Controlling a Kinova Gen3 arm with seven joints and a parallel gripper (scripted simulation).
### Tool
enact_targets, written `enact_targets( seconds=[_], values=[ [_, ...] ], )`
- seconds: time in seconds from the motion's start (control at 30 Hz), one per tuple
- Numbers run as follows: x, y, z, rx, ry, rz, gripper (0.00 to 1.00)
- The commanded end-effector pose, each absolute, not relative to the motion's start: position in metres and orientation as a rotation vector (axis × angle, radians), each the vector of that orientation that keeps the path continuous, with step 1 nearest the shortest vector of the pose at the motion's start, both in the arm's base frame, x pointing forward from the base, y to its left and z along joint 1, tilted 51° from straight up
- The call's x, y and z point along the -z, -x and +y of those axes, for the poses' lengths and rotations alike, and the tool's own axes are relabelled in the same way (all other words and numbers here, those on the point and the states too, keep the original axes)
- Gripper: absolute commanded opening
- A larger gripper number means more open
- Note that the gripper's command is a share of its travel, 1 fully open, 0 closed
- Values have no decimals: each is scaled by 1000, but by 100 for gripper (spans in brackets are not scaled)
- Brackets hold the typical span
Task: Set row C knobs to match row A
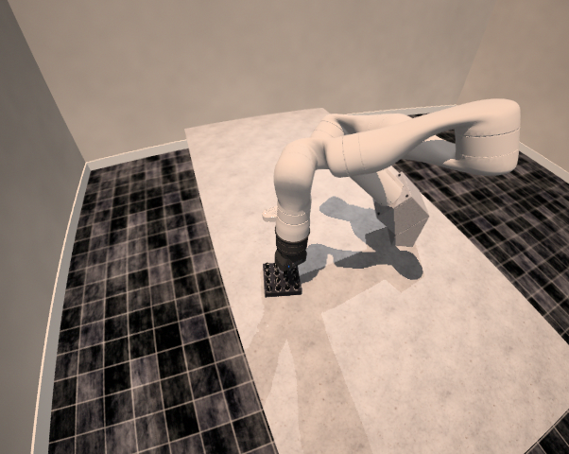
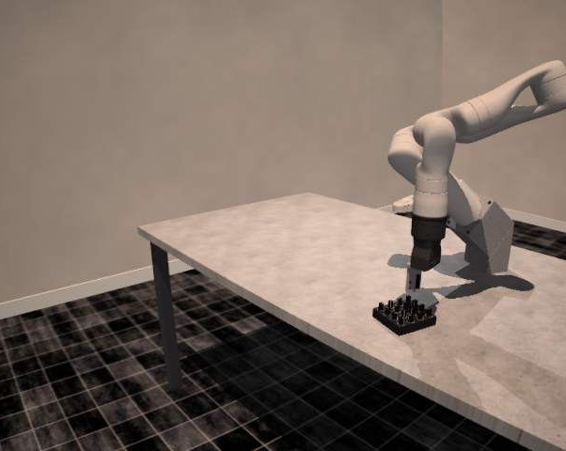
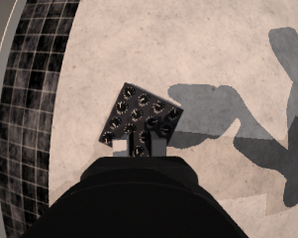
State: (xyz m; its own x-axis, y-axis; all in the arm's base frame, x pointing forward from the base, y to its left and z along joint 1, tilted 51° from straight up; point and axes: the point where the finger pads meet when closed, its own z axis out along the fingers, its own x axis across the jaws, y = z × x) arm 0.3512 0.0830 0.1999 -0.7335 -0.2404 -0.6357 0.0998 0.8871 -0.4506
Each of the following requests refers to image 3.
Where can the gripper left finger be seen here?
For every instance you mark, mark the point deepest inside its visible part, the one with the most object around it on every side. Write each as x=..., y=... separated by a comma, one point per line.
x=124, y=146

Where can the black knob box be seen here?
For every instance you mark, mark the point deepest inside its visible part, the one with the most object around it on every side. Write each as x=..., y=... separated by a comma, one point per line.
x=128, y=119

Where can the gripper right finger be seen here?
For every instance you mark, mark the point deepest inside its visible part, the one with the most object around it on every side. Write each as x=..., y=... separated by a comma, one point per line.
x=157, y=146

